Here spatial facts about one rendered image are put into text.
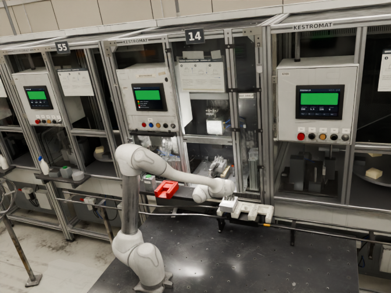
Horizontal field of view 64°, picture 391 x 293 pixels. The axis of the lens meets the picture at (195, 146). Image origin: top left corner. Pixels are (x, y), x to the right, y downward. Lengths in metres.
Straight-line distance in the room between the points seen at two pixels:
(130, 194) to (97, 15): 5.37
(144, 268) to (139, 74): 1.24
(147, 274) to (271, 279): 0.72
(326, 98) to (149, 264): 1.35
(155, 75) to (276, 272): 1.46
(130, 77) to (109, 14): 4.53
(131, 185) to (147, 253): 0.39
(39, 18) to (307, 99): 6.79
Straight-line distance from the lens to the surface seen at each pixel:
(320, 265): 2.15
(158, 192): 2.37
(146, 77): 2.21
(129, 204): 1.93
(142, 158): 1.68
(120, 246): 2.04
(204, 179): 1.95
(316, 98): 1.89
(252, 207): 2.22
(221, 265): 2.12
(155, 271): 1.94
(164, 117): 2.24
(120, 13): 6.60
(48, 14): 7.77
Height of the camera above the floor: 2.20
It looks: 25 degrees down
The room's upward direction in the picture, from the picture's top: 8 degrees counter-clockwise
